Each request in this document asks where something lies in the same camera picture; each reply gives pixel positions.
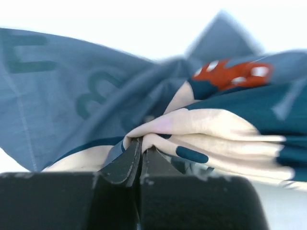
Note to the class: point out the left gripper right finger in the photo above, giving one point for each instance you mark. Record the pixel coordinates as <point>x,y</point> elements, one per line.
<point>171,200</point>

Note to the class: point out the blue letter print pillowcase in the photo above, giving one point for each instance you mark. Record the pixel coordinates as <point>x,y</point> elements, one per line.
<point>70,105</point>

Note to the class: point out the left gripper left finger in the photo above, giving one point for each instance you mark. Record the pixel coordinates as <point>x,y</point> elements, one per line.
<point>103,200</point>

